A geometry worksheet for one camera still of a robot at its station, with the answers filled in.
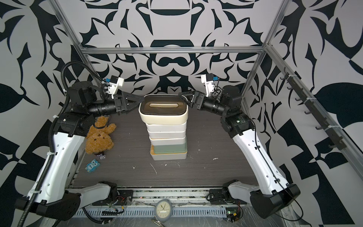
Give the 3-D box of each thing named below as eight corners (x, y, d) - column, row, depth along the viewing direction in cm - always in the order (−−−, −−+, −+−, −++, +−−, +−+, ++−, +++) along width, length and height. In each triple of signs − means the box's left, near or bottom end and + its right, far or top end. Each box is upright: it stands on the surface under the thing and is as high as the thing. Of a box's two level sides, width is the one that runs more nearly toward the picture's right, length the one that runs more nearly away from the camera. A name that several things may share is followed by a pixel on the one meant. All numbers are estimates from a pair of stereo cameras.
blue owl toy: (85, 167, 86) (83, 166, 84) (97, 158, 90) (95, 157, 88) (90, 174, 84) (88, 173, 82) (102, 164, 87) (100, 163, 86)
